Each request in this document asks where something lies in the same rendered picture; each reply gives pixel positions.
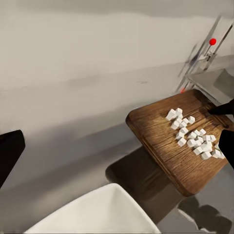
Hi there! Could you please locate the cutting board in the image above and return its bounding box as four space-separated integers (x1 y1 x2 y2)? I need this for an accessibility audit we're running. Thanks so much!
125 89 234 197

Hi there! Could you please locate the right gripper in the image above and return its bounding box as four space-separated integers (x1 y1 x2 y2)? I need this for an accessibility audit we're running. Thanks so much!
208 99 234 115

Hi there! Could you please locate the bowl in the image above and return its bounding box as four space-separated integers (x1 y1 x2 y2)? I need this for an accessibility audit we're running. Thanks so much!
23 183 161 234

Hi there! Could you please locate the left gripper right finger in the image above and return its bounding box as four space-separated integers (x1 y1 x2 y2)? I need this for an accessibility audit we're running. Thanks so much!
218 130 234 169

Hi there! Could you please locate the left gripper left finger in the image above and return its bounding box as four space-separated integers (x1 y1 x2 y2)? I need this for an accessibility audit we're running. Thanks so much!
0 130 25 188

